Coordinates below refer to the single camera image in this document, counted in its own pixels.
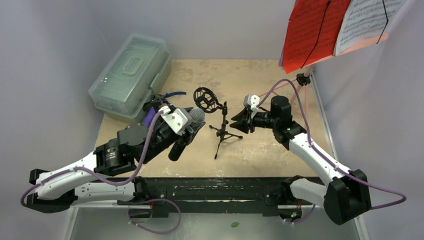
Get black silver condenser microphone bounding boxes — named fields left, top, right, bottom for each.
left=168, top=107, right=206, bottom=162

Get purple toy microphone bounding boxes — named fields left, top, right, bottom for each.
left=142, top=107, right=158, bottom=127

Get black tripod mic stand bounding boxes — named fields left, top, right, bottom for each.
left=193, top=86, right=244, bottom=160

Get black round-base mic stand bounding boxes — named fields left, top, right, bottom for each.
left=141, top=94, right=169, bottom=114

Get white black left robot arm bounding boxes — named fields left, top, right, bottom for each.
left=20, top=112, right=205, bottom=214

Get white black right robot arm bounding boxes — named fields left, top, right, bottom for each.
left=230, top=94, right=372, bottom=225

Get pink music stand tripod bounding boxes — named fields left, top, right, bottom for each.
left=259, top=64, right=315, bottom=108

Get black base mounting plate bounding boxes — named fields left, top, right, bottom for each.
left=115, top=177, right=312, bottom=219

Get clear green plastic storage box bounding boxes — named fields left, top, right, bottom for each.
left=89, top=33, right=171, bottom=122

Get red sheet music page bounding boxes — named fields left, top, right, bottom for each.
left=279, top=0, right=351, bottom=74

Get white sheet music page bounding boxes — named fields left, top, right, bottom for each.
left=333, top=0, right=405, bottom=56

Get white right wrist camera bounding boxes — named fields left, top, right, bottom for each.
left=243, top=94, right=261, bottom=119

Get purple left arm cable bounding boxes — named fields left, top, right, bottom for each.
left=20, top=109, right=182, bottom=234

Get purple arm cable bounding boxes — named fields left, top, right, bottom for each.
left=256, top=78, right=408, bottom=226
left=20, top=109, right=182, bottom=234

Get blue-handled pliers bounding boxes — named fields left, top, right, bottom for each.
left=158, top=91, right=187, bottom=99

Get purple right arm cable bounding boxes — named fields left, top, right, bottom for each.
left=256, top=78, right=408, bottom=226

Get aluminium front frame rail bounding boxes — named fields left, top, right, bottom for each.
left=63, top=207, right=370, bottom=240

